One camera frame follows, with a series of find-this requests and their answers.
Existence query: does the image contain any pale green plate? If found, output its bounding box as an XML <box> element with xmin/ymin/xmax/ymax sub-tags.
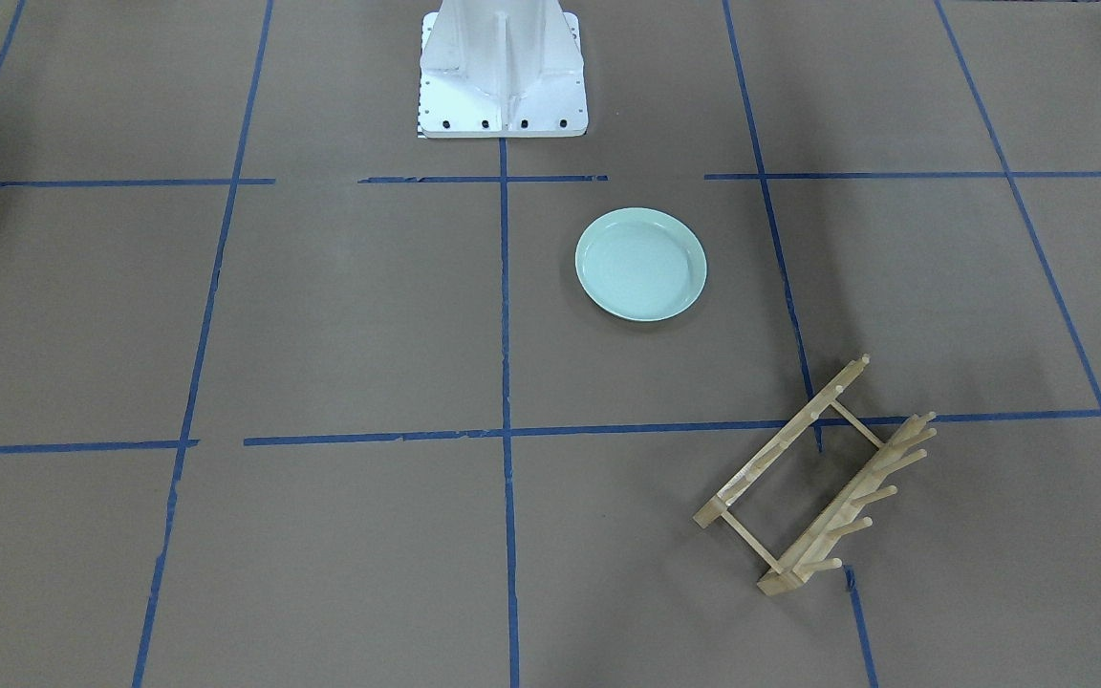
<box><xmin>573</xmin><ymin>207</ymin><xmax>708</xmax><ymax>323</ymax></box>

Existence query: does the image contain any wooden dish rack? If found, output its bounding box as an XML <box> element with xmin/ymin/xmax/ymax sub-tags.
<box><xmin>693</xmin><ymin>354</ymin><xmax>937</xmax><ymax>596</ymax></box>

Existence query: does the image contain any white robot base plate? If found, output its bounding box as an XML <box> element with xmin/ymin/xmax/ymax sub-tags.
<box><xmin>416</xmin><ymin>10</ymin><xmax>590</xmax><ymax>140</ymax></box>

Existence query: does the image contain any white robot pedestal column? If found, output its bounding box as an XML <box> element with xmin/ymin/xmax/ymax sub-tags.
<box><xmin>419</xmin><ymin>1</ymin><xmax>585</xmax><ymax>103</ymax></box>

